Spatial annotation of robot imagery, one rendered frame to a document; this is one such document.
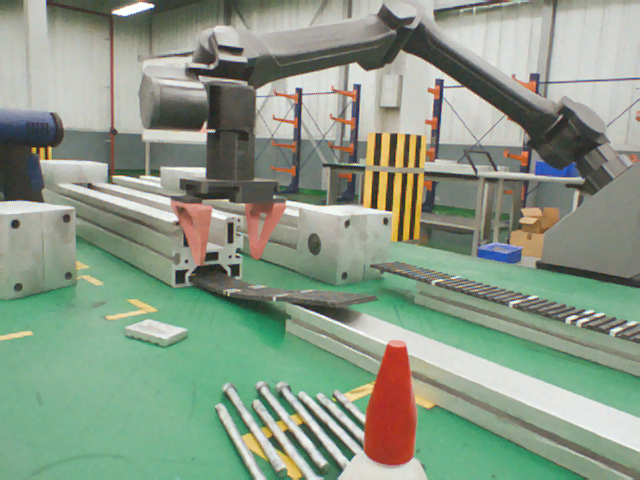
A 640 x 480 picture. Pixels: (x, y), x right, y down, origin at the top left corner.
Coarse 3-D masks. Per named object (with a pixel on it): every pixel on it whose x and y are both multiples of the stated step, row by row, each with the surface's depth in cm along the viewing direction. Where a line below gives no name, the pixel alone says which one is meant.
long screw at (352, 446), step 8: (304, 392) 38; (304, 400) 37; (312, 400) 37; (312, 408) 36; (320, 408) 36; (320, 416) 35; (328, 416) 35; (328, 424) 34; (336, 424) 34; (336, 432) 33; (344, 432) 33; (344, 440) 32; (352, 440) 32; (352, 448) 31; (360, 448) 31
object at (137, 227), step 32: (64, 192) 103; (96, 192) 93; (128, 192) 97; (96, 224) 92; (128, 224) 77; (160, 224) 68; (224, 224) 70; (128, 256) 78; (160, 256) 69; (192, 256) 67; (224, 256) 70
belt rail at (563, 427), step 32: (288, 320) 52; (320, 320) 49; (352, 320) 48; (352, 352) 45; (384, 352) 43; (416, 352) 41; (448, 352) 41; (416, 384) 40; (448, 384) 38; (480, 384) 36; (512, 384) 36; (544, 384) 36; (480, 416) 36; (512, 416) 35; (544, 416) 32; (576, 416) 32; (608, 416) 32; (544, 448) 32; (576, 448) 31; (608, 448) 29
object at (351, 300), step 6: (360, 294) 51; (366, 294) 50; (372, 294) 50; (330, 300) 48; (336, 300) 48; (342, 300) 48; (348, 300) 48; (354, 300) 48; (360, 300) 48; (366, 300) 49; (372, 300) 49; (330, 306) 47; (336, 306) 47; (342, 306) 47
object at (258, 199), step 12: (228, 192) 62; (240, 192) 61; (252, 192) 62; (264, 192) 63; (252, 204) 67; (264, 204) 65; (276, 204) 64; (252, 216) 68; (276, 216) 65; (252, 228) 68; (264, 228) 65; (252, 240) 68; (264, 240) 66; (252, 252) 68
